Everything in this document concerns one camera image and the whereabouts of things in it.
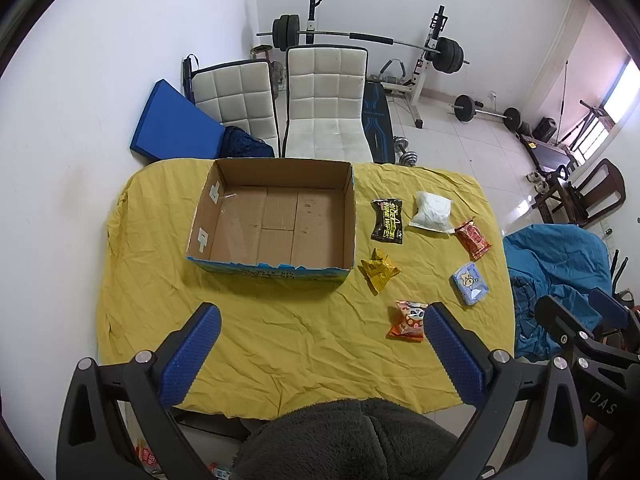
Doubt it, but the panda print snack packet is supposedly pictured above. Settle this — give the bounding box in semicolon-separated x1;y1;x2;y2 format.
386;300;430;343

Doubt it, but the yellow snack packet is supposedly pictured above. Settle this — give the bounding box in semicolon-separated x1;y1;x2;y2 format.
360;248;401;293

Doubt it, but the blue foam mat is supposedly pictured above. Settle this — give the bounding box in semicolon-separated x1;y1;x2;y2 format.
130;79;227;165

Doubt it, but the cardboard box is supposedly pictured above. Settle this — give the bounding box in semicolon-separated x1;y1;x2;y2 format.
186;157;357;283

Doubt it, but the red wrapper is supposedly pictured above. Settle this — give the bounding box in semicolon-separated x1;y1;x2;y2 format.
136;439;163;476

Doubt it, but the person's dark fleece clothing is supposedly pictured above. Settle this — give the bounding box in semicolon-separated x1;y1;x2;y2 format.
232;397;461;480

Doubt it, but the short barbell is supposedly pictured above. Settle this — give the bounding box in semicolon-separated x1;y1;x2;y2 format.
450;94;523;132

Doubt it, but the yellow tablecloth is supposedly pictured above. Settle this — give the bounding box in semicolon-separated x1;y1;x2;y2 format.
97;157;516;421

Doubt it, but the black snack packet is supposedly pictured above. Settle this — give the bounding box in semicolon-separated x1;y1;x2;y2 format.
370;199;405;246

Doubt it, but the red snack packet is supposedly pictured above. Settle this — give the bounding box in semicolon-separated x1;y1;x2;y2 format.
454;218;493;261

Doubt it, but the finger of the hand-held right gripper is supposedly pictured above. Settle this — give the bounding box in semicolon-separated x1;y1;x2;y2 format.
589;287;640;334
534;294;606;357

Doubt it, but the white squat rack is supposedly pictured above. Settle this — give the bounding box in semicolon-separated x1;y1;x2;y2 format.
297;0;451;130

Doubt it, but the white plastic bag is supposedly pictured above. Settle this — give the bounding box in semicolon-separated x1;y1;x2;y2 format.
409;191;454;234

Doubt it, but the dark blue cloth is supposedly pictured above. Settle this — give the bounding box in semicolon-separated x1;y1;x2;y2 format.
217;126;276;159

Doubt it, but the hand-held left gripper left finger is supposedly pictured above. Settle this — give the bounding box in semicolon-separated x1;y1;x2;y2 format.
56;302;222;480

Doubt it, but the brown wooden chair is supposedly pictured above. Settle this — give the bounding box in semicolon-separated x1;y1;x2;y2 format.
532;157;627;228

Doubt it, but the blue tissue pack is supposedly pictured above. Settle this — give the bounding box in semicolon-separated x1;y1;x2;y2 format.
452;261;490;306

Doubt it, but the window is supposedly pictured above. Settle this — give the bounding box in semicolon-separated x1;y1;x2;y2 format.
602;55;640;126

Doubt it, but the black bag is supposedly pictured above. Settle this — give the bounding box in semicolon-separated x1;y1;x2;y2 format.
531;117;558;142

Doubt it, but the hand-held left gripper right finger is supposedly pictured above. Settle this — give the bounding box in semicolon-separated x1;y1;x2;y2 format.
422;302;588;480

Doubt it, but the teal blanket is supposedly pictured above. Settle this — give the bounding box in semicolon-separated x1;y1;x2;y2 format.
502;224;618;361

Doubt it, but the white quilted chair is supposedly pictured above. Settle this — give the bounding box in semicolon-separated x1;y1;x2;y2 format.
191;59;281;157
281;45;373;163

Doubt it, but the long barbell with black plates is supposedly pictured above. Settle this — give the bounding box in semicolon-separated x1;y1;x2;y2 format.
256;14;471;73

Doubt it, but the black rolled umbrella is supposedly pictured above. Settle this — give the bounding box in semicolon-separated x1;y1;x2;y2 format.
181;54;201;106

